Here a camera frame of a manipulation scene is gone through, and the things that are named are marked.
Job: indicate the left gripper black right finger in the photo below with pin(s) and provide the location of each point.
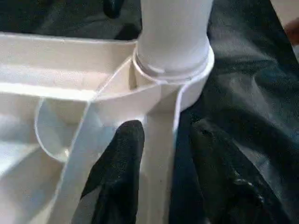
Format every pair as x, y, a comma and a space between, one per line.
229, 182

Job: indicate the white plastic table leg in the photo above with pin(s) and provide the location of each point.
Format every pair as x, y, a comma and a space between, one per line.
173, 28

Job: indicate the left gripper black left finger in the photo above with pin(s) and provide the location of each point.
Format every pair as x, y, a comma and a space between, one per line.
117, 182

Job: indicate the black plastic mat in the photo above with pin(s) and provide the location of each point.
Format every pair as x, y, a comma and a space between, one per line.
252, 93

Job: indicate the white plastic table top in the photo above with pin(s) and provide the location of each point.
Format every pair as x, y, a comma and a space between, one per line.
46, 74

